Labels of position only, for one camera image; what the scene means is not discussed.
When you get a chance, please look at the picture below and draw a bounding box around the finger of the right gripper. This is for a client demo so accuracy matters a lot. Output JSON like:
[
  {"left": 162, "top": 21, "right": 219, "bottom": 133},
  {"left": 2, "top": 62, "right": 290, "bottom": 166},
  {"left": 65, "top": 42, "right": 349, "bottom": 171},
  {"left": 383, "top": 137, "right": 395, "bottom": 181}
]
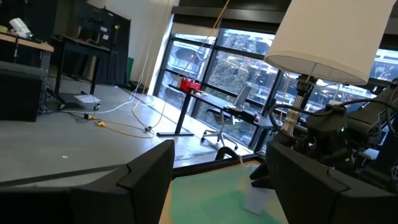
[
  {"left": 251, "top": 179, "right": 275, "bottom": 190},
  {"left": 249, "top": 163, "right": 271, "bottom": 180}
]

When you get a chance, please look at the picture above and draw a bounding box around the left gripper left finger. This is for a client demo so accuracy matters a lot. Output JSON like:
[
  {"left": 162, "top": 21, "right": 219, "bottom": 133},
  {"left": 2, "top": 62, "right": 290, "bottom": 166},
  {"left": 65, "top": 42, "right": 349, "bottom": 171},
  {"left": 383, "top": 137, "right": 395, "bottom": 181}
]
[{"left": 0, "top": 139, "right": 175, "bottom": 224}]

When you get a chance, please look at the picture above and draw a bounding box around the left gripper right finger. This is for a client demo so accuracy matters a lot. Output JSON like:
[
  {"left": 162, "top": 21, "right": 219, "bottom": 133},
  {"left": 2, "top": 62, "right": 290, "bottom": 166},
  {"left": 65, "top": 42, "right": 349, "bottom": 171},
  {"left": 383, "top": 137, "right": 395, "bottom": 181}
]
[{"left": 266, "top": 141, "right": 398, "bottom": 224}]

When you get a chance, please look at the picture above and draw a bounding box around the grey office chair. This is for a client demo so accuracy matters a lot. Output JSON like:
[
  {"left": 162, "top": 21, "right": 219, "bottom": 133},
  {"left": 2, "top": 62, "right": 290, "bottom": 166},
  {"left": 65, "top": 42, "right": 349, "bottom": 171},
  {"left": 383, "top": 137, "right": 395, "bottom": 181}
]
[{"left": 200, "top": 84, "right": 253, "bottom": 151}]

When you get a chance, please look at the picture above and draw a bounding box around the lavender cube charger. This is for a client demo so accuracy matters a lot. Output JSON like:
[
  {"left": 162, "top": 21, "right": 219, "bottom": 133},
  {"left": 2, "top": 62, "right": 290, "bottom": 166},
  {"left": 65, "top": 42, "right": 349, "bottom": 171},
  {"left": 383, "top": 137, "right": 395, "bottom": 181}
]
[{"left": 243, "top": 183, "right": 271, "bottom": 216}]

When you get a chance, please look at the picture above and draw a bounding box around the green translucent tray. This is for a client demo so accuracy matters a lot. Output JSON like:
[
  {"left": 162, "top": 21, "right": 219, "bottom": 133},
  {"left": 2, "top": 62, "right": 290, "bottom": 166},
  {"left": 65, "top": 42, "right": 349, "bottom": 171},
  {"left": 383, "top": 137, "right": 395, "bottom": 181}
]
[{"left": 169, "top": 164, "right": 282, "bottom": 224}]

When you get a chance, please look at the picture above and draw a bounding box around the black window desk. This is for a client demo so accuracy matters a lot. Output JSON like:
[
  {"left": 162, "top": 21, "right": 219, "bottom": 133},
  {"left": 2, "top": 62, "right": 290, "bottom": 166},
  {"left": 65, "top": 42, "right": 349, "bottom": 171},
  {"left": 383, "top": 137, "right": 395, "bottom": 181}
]
[{"left": 156, "top": 83, "right": 276, "bottom": 138}]

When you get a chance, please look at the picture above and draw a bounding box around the white shade silver table lamp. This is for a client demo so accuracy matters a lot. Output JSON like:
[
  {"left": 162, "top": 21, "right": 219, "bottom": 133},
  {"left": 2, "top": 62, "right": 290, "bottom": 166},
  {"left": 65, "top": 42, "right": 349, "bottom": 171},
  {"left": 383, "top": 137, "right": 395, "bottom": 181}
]
[{"left": 263, "top": 0, "right": 396, "bottom": 138}]

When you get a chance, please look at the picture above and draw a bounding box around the red box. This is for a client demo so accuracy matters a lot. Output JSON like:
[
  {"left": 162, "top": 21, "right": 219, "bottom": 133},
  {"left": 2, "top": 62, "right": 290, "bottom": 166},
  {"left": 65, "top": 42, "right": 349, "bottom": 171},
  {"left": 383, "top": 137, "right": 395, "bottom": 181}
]
[{"left": 179, "top": 77, "right": 201, "bottom": 93}]

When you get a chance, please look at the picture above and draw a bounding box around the large glass window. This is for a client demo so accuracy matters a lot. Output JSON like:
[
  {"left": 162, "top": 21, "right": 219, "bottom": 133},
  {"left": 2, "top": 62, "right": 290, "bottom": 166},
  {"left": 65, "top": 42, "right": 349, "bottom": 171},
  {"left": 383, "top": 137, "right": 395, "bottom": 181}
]
[{"left": 154, "top": 27, "right": 398, "bottom": 153}]

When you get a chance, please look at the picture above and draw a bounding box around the green panel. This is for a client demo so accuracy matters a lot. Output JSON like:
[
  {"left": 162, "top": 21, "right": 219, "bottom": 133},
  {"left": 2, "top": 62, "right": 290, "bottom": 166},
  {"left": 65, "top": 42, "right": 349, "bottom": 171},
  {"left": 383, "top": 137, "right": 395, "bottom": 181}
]
[{"left": 126, "top": 57, "right": 135, "bottom": 83}]

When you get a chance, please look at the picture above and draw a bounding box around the black curtain board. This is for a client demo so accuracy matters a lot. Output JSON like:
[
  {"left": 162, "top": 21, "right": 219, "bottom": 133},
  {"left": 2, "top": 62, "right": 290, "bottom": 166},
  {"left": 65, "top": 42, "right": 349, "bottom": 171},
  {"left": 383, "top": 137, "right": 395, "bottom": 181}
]
[{"left": 74, "top": 2, "right": 132, "bottom": 86}]

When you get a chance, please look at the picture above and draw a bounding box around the black wheeled table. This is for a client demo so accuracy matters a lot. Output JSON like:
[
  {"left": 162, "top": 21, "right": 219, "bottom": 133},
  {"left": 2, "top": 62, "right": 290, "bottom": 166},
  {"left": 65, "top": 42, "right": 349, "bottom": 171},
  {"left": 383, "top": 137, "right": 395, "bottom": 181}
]
[{"left": 49, "top": 34, "right": 112, "bottom": 111}]

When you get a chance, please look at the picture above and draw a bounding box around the black cabinet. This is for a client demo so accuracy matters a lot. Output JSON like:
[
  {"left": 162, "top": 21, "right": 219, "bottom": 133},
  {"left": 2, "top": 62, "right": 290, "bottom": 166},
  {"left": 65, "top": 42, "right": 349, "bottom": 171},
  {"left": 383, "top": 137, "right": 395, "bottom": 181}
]
[{"left": 0, "top": 60, "right": 44, "bottom": 123}]

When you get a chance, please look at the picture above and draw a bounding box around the wooden top desk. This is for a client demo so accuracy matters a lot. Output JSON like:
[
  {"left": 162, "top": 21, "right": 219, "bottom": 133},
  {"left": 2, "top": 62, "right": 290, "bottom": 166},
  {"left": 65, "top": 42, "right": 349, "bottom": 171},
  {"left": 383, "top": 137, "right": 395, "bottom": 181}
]
[{"left": 0, "top": 32, "right": 55, "bottom": 71}]

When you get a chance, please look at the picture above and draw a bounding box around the white device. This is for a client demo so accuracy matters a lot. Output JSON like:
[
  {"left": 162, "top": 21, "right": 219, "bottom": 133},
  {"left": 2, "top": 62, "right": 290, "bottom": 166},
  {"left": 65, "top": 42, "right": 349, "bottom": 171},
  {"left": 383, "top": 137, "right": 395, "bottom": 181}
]
[{"left": 8, "top": 17, "right": 32, "bottom": 40}]

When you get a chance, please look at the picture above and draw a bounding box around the black looped cable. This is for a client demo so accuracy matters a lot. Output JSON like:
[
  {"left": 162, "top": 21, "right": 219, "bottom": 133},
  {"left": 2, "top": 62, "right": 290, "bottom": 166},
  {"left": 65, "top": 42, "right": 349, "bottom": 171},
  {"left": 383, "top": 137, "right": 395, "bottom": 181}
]
[{"left": 214, "top": 146, "right": 241, "bottom": 162}]

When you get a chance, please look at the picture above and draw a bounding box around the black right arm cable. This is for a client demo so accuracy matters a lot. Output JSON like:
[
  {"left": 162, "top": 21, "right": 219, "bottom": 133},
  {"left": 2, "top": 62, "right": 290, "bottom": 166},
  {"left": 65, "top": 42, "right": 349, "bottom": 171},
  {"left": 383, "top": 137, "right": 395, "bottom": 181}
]
[{"left": 269, "top": 98, "right": 398, "bottom": 133}]

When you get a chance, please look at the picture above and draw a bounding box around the yellow cable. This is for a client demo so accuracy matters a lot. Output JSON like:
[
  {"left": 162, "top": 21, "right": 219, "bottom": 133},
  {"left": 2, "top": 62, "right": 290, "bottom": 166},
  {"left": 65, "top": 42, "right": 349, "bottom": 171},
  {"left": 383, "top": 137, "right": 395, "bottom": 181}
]
[{"left": 86, "top": 0, "right": 231, "bottom": 139}]

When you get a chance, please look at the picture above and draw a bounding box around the white floor cable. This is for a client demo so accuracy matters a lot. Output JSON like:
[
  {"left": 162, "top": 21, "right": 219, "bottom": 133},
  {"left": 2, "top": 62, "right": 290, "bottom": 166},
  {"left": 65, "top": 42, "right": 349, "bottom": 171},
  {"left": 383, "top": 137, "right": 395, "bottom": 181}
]
[{"left": 60, "top": 0, "right": 172, "bottom": 114}]

